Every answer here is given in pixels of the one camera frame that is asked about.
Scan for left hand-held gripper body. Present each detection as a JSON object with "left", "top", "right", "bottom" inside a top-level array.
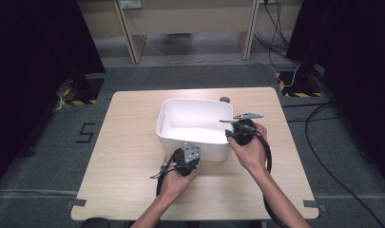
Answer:
[{"left": 172, "top": 142, "right": 202, "bottom": 178}]

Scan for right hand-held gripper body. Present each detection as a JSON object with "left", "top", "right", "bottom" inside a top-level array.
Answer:
[{"left": 219, "top": 112, "right": 265, "bottom": 147}]

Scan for white plastic bin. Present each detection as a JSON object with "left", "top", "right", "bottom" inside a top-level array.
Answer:
[{"left": 155, "top": 98, "right": 235, "bottom": 162}]

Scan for person's right hand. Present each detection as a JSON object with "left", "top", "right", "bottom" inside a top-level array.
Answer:
[{"left": 227, "top": 122, "right": 269, "bottom": 179}]

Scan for person's left hand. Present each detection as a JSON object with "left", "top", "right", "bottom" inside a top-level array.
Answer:
[{"left": 158, "top": 154, "right": 198, "bottom": 202}]

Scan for black stand base striped tape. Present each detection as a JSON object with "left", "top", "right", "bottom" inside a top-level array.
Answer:
[
  {"left": 55, "top": 74, "right": 106, "bottom": 107},
  {"left": 275, "top": 70, "right": 324, "bottom": 99}
]

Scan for grey tape piece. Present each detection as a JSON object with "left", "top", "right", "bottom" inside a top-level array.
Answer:
[
  {"left": 66, "top": 198, "right": 87, "bottom": 208},
  {"left": 302, "top": 199, "right": 328, "bottom": 213}
]

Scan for black curtain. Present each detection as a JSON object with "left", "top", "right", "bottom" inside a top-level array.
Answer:
[
  {"left": 0, "top": 0, "right": 106, "bottom": 191},
  {"left": 286, "top": 0, "right": 385, "bottom": 181}
]

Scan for white power strip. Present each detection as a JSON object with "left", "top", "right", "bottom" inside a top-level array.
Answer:
[{"left": 119, "top": 0, "right": 143, "bottom": 10}]

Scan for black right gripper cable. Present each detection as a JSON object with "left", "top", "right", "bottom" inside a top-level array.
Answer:
[{"left": 239, "top": 123, "right": 289, "bottom": 228}]

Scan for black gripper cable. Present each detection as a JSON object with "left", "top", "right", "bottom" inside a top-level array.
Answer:
[
  {"left": 239, "top": 123, "right": 289, "bottom": 228},
  {"left": 149, "top": 155, "right": 182, "bottom": 198}
]

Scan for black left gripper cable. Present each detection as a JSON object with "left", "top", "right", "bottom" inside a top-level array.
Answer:
[{"left": 149, "top": 155, "right": 182, "bottom": 198}]

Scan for straight black floor cable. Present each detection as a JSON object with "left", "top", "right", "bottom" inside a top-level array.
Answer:
[
  {"left": 280, "top": 101, "right": 334, "bottom": 108},
  {"left": 286, "top": 115, "right": 340, "bottom": 124}
]

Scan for short white cable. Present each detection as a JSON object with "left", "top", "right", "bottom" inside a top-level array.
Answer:
[{"left": 283, "top": 63, "right": 301, "bottom": 89}]

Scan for long curved black cable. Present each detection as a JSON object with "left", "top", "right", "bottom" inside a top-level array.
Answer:
[{"left": 304, "top": 102, "right": 385, "bottom": 228}]

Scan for black cable bundle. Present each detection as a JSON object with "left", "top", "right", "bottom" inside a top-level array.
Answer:
[{"left": 252, "top": 0, "right": 302, "bottom": 67}]

